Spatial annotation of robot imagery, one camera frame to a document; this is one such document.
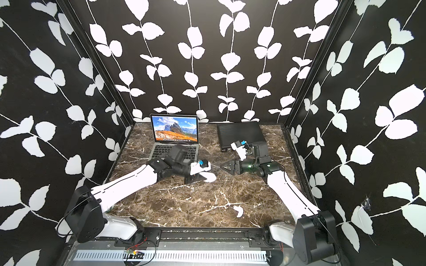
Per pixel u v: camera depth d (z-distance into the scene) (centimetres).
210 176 77
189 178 69
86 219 41
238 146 70
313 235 39
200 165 66
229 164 69
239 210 82
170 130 104
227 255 70
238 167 68
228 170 71
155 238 73
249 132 136
